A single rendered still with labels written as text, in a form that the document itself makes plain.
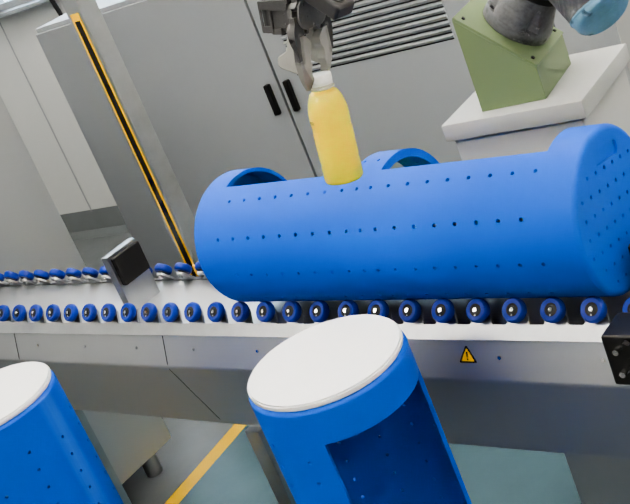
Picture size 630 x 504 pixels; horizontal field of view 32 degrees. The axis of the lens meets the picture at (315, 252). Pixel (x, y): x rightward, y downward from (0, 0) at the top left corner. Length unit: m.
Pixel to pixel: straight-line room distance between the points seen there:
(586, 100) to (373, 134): 1.79
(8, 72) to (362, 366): 5.34
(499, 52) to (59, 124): 4.77
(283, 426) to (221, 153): 2.69
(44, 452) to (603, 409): 1.07
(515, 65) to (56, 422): 1.17
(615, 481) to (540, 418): 0.75
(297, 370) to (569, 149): 0.57
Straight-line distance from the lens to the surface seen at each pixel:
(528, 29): 2.38
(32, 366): 2.41
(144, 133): 2.98
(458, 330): 2.03
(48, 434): 2.29
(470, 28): 2.34
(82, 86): 4.70
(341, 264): 2.06
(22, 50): 6.79
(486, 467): 3.31
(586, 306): 1.88
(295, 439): 1.80
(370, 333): 1.89
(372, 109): 3.95
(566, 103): 2.29
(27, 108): 6.97
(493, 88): 2.37
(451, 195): 1.89
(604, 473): 2.80
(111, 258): 2.70
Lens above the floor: 1.85
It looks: 21 degrees down
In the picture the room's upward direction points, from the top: 23 degrees counter-clockwise
